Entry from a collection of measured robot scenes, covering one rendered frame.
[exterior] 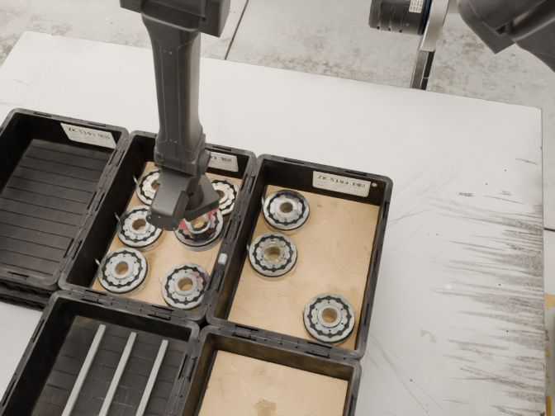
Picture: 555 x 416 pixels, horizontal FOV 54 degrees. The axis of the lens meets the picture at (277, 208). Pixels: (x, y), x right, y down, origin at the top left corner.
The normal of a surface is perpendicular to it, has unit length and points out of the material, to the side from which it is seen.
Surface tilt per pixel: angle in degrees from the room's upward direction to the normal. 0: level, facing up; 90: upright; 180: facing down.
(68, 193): 0
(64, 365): 0
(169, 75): 96
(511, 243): 0
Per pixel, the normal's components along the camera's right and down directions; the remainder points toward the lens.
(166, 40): -0.25, 0.89
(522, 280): -0.03, -0.51
